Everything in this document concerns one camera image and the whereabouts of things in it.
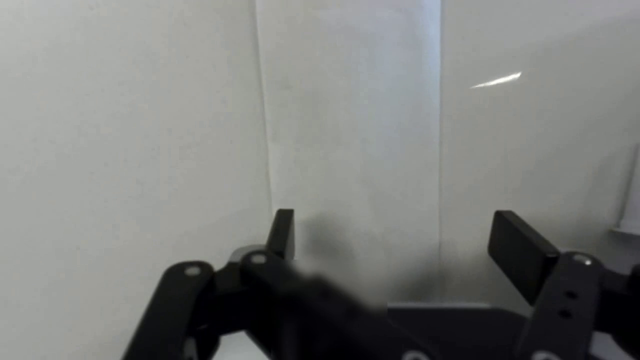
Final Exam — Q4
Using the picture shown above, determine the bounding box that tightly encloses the white paper napkin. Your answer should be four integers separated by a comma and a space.
254, 0, 443, 310

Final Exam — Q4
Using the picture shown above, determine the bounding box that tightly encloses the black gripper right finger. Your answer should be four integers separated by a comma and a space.
485, 208, 640, 360

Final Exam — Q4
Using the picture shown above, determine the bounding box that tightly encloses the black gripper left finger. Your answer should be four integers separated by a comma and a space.
122, 207, 441, 360

